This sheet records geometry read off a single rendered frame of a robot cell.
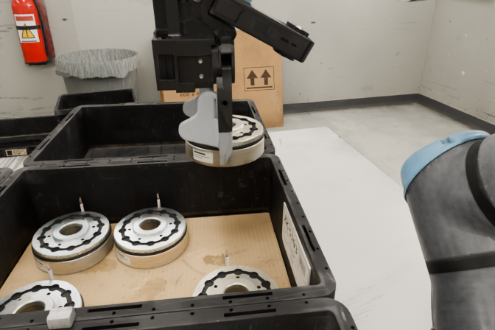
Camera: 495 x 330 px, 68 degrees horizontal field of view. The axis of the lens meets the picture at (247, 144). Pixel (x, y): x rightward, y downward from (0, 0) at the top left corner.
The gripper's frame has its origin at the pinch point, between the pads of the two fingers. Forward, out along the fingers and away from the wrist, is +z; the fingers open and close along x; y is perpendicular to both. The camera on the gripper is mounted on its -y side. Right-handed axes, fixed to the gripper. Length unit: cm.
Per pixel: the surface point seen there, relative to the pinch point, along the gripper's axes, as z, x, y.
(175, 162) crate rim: 7.9, -9.3, 7.9
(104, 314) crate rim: 5.5, 18.9, 11.1
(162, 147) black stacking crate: 20.2, -36.6, 14.5
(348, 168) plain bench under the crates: 34, -46, -35
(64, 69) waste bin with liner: 52, -206, 102
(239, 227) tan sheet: 17.5, -4.5, -1.7
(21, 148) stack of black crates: 69, -129, 100
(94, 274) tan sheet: 16.7, 4.0, 18.2
